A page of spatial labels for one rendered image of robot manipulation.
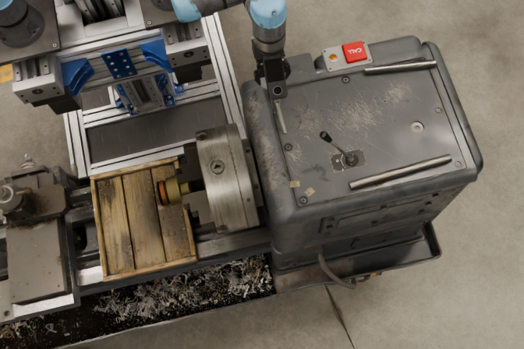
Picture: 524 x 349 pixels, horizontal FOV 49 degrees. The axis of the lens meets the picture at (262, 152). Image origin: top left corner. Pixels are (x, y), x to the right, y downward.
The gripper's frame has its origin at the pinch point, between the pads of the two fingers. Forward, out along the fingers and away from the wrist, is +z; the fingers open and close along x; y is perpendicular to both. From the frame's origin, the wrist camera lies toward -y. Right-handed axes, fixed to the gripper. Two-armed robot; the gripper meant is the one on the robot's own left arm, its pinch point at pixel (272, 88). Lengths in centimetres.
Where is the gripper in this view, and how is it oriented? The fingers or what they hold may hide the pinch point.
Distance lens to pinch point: 152.5
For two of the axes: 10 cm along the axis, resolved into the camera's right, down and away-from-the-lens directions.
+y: -2.3, -9.1, 3.5
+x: -9.7, 2.2, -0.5
